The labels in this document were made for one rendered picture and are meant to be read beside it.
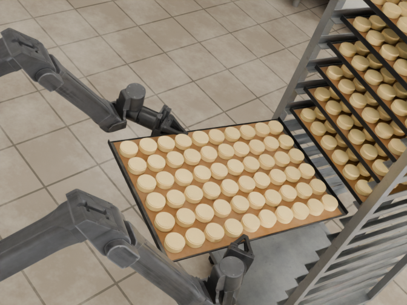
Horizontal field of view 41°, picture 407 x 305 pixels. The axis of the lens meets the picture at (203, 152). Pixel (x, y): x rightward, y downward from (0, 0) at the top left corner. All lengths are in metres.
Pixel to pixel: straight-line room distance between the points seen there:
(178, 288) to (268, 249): 1.41
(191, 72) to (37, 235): 2.67
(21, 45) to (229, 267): 0.66
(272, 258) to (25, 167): 1.26
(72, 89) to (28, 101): 1.72
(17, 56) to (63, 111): 1.87
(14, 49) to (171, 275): 0.57
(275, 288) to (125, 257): 1.55
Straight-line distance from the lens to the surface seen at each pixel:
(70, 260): 2.50
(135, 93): 1.56
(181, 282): 1.19
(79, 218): 0.93
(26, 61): 1.24
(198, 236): 1.37
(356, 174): 1.71
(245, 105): 3.43
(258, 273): 2.49
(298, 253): 2.63
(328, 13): 1.64
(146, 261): 1.08
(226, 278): 1.25
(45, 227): 0.96
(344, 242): 1.73
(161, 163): 1.49
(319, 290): 2.24
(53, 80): 1.29
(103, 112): 1.53
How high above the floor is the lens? 2.15
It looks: 45 degrees down
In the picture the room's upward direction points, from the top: 21 degrees clockwise
